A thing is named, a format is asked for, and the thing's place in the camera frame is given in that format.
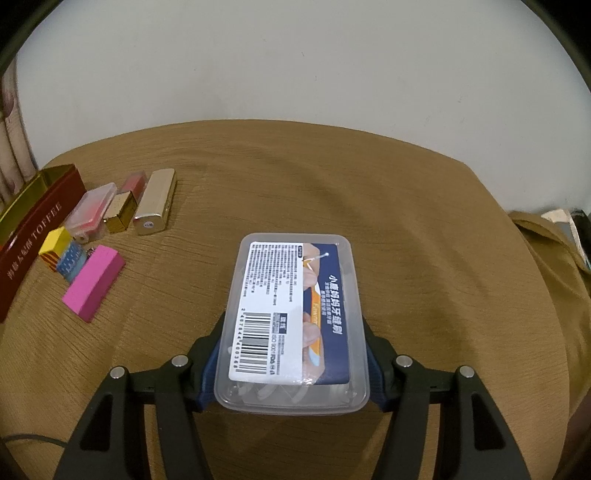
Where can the red gold toffee box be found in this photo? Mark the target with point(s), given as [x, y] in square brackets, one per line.
[41, 206]

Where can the brown fabric covered seat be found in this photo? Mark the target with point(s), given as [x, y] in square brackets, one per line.
[567, 279]

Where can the blue patterned washi tape roll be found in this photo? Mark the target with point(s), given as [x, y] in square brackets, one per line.
[72, 261]

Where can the gold and pink lipstick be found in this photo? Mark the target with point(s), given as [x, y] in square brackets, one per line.
[121, 209]

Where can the small clear pink plastic case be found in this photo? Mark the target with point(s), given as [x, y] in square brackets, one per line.
[85, 223]

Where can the clear plastic floss pick box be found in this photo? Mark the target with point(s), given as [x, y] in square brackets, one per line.
[292, 340]

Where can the silver ribbed lighter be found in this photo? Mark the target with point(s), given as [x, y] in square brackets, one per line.
[151, 215]

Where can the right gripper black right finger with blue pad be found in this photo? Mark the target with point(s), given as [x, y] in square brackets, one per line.
[474, 440]

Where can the yellow red small block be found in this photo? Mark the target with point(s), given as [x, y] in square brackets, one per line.
[54, 246]

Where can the white grey item at right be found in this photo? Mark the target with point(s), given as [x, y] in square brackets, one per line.
[565, 222]

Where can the pink rectangular eraser block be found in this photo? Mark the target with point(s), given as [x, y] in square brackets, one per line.
[85, 294]

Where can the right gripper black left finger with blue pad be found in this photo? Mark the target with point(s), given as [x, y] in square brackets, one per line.
[109, 440]

